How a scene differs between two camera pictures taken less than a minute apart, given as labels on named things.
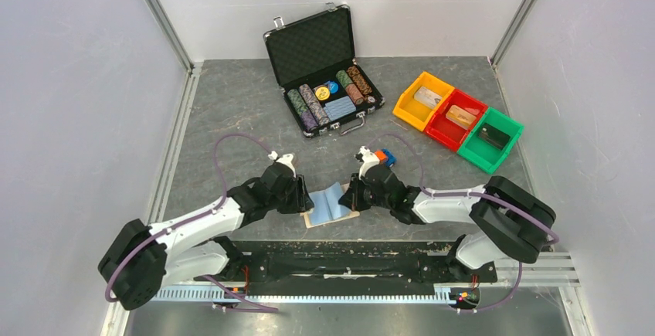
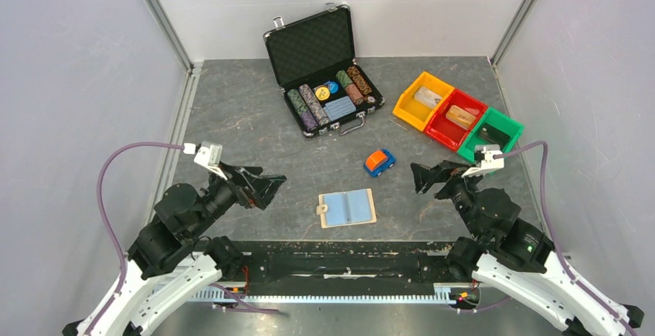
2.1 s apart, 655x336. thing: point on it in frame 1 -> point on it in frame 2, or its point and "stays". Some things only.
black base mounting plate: x=311 y=264 stays
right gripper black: x=352 y=199 -> x=424 y=176
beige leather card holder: x=307 y=215 -> x=344 y=208
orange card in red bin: x=460 y=117 stays
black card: x=493 y=136 stays
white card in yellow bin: x=428 y=96 stays
